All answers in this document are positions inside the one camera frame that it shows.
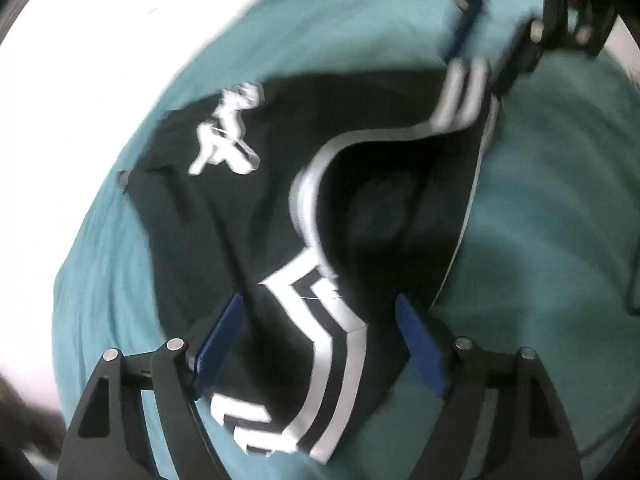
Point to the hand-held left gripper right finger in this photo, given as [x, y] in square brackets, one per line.
[420, 345]

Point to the teal cloth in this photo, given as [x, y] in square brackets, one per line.
[540, 220]

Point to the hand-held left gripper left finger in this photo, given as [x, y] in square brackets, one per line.
[220, 345]

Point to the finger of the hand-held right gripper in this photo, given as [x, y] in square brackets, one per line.
[520, 60]
[467, 25]

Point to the black shorts with white stripes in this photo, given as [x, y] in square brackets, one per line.
[390, 200]

